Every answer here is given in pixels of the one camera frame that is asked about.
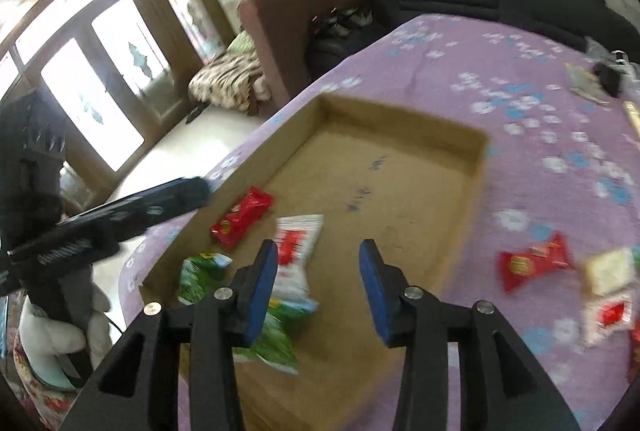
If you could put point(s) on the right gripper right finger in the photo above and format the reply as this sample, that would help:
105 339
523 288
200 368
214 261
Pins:
503 386

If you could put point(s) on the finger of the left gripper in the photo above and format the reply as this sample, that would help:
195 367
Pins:
150 205

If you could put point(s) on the leopard print blanket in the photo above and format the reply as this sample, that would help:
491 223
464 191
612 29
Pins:
232 81

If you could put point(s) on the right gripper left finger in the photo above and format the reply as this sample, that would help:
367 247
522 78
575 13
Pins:
136 385

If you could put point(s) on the yellow biscuit packet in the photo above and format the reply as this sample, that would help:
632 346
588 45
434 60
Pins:
609 272

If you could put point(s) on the shallow cardboard box tray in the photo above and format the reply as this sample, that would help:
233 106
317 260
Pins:
405 179

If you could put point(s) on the black sofa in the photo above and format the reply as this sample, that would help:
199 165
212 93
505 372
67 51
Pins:
344 32

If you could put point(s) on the white plush toy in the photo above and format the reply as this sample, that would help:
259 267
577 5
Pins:
44 340

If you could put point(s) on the green booklet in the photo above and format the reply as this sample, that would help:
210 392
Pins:
586 85

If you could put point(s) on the small green pea bag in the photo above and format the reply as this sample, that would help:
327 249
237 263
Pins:
201 275

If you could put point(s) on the purple floral tablecloth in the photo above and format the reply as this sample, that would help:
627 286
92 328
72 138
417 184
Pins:
555 163

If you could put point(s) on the white red candy packet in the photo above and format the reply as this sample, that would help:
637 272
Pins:
295 239

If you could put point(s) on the green pillow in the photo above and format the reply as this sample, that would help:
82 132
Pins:
243 43

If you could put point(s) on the cream tube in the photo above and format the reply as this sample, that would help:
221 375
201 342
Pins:
633 114

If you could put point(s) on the dark red peanut bag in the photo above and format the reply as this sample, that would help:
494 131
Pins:
634 351

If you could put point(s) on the brown armchair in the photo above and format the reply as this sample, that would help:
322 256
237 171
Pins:
280 30

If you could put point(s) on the large green pea snack bag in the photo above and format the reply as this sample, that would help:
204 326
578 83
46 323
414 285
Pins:
274 345

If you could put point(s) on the red snack packet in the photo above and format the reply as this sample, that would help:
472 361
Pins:
232 227
517 268

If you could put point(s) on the wooden glass door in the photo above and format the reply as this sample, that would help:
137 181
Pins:
120 71

